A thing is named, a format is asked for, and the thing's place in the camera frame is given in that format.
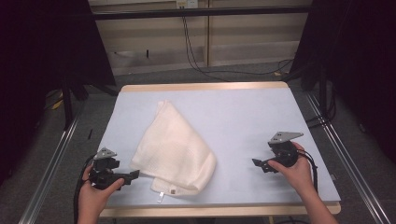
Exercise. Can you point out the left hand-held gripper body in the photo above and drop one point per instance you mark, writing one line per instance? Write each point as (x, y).
(104, 174)

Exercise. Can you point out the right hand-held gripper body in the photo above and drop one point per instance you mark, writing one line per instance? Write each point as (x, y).
(283, 152)

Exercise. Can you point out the white mesh laundry bag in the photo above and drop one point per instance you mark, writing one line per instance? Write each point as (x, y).
(174, 149)

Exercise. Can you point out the person's left hand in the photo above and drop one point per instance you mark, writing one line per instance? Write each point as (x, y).
(93, 196)

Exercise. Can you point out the person's right hand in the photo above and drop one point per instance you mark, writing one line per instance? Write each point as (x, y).
(295, 177)

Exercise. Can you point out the black stand leg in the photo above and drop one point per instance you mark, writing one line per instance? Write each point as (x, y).
(322, 93)
(67, 105)

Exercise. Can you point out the yellow tape piece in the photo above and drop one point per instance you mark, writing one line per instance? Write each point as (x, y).
(57, 104)

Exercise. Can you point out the black curtain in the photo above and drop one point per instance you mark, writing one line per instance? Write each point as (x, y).
(40, 62)
(358, 62)

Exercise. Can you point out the black horizontal crossbar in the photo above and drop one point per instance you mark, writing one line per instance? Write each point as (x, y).
(199, 12)

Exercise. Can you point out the aluminium frame rail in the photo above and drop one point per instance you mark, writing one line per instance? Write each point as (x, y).
(351, 168)
(46, 174)

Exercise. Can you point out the wall power outlet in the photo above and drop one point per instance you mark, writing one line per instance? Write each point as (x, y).
(186, 3)

